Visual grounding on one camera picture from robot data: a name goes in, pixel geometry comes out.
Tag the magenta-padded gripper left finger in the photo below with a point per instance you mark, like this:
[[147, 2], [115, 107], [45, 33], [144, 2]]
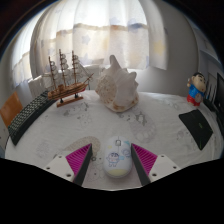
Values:
[[76, 160]]

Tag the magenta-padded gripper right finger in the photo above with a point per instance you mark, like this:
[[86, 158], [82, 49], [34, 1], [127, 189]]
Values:
[[147, 160]]

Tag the white cartoon-print computer mouse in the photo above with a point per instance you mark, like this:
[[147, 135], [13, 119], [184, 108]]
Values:
[[117, 158]]

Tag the black mouse pad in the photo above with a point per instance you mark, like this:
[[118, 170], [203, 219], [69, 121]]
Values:
[[196, 128]]

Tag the white printed tablecloth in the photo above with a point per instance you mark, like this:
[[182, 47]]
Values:
[[150, 130]]

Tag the black computer keyboard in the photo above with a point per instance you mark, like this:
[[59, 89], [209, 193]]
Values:
[[28, 116]]

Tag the wooden model sailing ship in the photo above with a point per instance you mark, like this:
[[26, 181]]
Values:
[[66, 90]]

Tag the large white conch shell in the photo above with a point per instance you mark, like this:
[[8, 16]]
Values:
[[118, 88]]

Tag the orange wooden chair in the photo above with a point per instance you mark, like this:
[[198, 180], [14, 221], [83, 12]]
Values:
[[10, 110]]

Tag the black router with antennas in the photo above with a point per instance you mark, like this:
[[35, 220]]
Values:
[[210, 105]]

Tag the cartoon boy figurine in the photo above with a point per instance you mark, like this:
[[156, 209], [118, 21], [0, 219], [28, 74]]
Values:
[[196, 91]]

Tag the black computer monitor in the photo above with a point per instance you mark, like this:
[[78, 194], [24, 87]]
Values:
[[220, 96]]

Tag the white star-print curtain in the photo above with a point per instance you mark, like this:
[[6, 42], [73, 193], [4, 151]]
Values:
[[106, 33]]

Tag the white railed frame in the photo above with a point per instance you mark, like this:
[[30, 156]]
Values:
[[37, 85]]

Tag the white wall shelf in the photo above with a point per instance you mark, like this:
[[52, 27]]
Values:
[[210, 53]]

